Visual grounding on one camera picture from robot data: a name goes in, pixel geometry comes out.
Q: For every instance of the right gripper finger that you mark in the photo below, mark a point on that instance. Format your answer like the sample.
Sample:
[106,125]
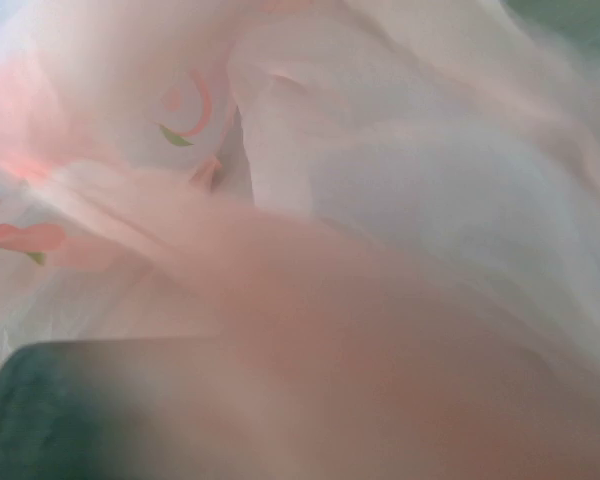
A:
[64,415]

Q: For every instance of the pink plastic bag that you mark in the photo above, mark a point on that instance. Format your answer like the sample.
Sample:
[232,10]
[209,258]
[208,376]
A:
[367,233]

